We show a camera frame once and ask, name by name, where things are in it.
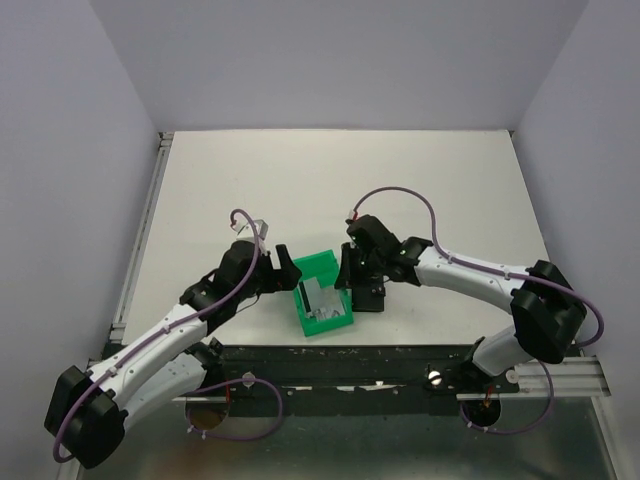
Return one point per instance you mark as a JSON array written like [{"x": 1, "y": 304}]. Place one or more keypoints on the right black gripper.
[{"x": 347, "y": 277}]

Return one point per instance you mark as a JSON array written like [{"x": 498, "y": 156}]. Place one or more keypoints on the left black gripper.
[{"x": 285, "y": 278}]

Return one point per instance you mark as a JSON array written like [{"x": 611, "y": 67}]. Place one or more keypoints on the green plastic bin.
[{"x": 323, "y": 266}]

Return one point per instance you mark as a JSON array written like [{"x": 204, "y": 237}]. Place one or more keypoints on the black leather card holder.
[{"x": 369, "y": 298}]

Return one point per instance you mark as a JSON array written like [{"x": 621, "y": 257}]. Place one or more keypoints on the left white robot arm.
[{"x": 88, "y": 408}]

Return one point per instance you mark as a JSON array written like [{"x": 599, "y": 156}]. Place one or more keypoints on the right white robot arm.
[{"x": 546, "y": 316}]

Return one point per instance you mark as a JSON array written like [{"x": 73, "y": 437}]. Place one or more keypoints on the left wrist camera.
[{"x": 248, "y": 232}]

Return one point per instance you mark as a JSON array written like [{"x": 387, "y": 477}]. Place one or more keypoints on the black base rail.
[{"x": 331, "y": 381}]

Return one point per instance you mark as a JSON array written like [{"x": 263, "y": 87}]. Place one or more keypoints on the aluminium frame rail left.
[{"x": 118, "y": 325}]

